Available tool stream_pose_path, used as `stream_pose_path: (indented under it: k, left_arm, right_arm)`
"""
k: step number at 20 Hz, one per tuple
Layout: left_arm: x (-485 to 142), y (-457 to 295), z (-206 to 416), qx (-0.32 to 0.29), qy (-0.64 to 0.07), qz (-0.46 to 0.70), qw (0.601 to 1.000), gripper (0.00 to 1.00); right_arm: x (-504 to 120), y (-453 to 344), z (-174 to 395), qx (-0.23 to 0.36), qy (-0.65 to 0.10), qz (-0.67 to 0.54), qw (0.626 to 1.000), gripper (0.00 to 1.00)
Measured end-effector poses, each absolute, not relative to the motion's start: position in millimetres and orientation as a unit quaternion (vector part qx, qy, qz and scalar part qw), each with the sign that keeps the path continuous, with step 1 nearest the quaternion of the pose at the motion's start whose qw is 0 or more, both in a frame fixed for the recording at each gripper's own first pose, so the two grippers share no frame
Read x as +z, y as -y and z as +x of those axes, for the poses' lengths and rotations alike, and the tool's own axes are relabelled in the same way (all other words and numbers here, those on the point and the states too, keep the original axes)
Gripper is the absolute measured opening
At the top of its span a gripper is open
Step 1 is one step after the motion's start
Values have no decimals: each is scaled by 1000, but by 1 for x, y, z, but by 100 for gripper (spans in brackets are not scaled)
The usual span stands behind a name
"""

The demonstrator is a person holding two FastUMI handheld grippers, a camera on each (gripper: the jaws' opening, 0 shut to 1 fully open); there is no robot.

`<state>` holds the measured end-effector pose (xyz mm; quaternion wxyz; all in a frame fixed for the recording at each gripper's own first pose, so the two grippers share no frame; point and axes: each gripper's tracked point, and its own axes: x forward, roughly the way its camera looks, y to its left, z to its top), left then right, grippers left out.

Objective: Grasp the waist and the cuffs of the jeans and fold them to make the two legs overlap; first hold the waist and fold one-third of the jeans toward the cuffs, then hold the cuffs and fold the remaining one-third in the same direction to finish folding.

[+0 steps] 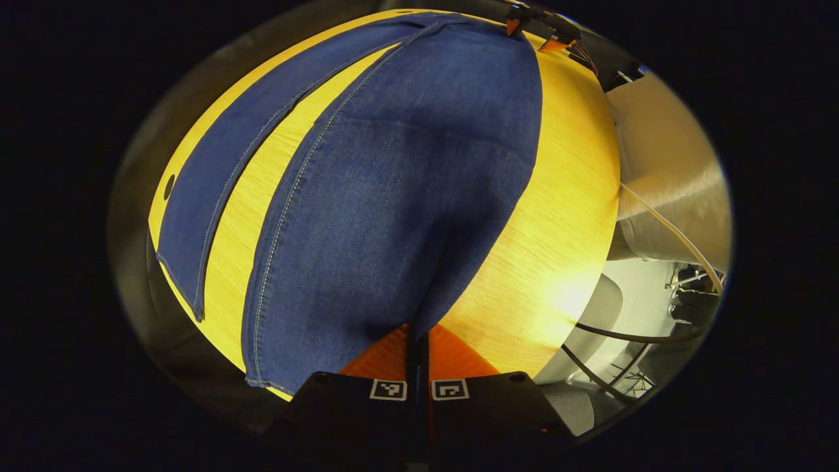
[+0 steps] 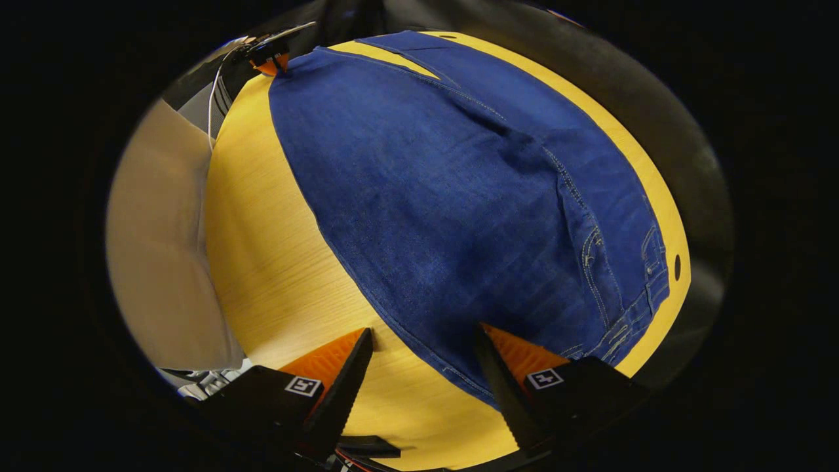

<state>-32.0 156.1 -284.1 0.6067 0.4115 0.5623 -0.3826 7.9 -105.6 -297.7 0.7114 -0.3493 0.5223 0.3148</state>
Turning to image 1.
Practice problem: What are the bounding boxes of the dark background equipment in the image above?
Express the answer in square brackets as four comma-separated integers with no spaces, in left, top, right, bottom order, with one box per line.
[665,262,726,326]

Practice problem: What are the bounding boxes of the white office chair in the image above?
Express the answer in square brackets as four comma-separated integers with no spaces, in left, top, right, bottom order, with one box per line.
[534,273,709,439]

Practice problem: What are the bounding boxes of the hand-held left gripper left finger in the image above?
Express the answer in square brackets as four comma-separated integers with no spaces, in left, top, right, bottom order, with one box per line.
[262,323,420,469]

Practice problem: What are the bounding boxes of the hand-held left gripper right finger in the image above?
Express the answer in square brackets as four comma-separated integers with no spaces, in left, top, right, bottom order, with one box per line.
[419,323,579,467]

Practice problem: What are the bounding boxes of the white cable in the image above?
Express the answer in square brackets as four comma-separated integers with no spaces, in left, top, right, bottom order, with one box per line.
[619,183,726,297]

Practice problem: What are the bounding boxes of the person's beige clothing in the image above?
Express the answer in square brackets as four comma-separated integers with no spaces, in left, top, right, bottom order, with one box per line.
[606,71,733,264]

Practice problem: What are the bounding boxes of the blue denim jeans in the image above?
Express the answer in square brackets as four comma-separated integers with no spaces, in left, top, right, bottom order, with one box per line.
[156,12,545,398]

